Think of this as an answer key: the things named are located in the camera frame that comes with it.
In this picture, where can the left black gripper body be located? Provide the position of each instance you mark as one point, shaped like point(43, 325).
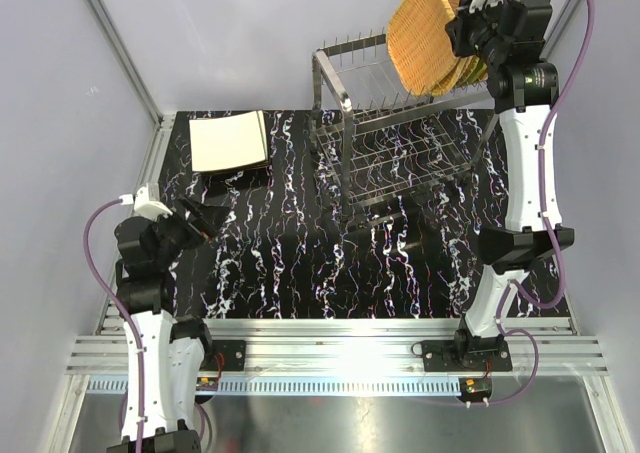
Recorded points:
point(194, 232)

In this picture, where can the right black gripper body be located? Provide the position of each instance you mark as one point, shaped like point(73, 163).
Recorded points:
point(476, 29)

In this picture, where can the woven bamboo tray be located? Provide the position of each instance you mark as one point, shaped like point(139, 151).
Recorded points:
point(458, 65)
point(420, 48)

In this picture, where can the green scalloped plate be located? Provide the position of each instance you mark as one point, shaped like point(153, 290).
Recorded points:
point(481, 70)

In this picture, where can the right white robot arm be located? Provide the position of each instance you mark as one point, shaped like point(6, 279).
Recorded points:
point(508, 36)

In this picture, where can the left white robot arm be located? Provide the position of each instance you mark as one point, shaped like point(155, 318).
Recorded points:
point(165, 352)

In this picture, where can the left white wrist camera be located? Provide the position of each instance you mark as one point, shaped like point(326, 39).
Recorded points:
point(146, 202)

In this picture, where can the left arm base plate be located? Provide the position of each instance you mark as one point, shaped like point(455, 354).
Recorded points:
point(230, 354)

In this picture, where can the steel wire dish rack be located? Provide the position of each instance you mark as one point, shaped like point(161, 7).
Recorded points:
point(380, 141)

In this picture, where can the aluminium mounting rail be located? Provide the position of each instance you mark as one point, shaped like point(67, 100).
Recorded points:
point(389, 347)

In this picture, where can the slotted cable duct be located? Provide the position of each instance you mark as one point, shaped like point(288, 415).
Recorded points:
point(333, 387)

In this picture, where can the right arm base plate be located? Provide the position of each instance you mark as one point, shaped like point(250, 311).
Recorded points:
point(488, 354)

